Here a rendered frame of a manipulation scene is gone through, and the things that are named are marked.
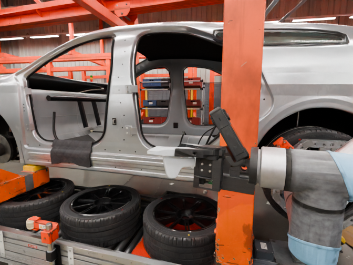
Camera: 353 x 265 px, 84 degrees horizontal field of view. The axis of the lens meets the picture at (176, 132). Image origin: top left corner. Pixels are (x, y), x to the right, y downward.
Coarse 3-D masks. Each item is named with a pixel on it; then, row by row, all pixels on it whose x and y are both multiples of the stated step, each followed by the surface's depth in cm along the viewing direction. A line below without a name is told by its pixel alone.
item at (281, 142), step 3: (279, 138) 125; (282, 138) 121; (276, 141) 125; (279, 141) 120; (282, 141) 120; (285, 141) 119; (273, 144) 126; (276, 144) 121; (279, 144) 120; (282, 144) 120; (285, 144) 120; (288, 144) 119; (276, 147) 121; (279, 147) 121; (282, 147) 120; (285, 147) 120; (288, 147) 119; (291, 147) 119
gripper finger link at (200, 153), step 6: (180, 150) 36; (186, 150) 36; (192, 150) 36; (198, 150) 36; (204, 150) 36; (210, 150) 37; (180, 156) 37; (186, 156) 37; (192, 156) 37; (198, 156) 36; (204, 156) 36
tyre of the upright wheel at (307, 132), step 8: (296, 128) 138; (304, 128) 131; (312, 128) 127; (320, 128) 125; (280, 136) 139; (288, 136) 128; (296, 136) 125; (304, 136) 124; (312, 136) 123; (320, 136) 121; (328, 136) 120; (336, 136) 119; (344, 136) 118; (272, 144) 139; (264, 192) 136; (272, 200) 134; (280, 208) 133
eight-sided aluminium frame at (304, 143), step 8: (296, 144) 123; (304, 144) 117; (312, 144) 116; (320, 144) 115; (328, 144) 114; (336, 144) 113; (272, 192) 127; (280, 200) 125; (352, 208) 119; (344, 216) 120; (352, 216) 115; (344, 224) 118
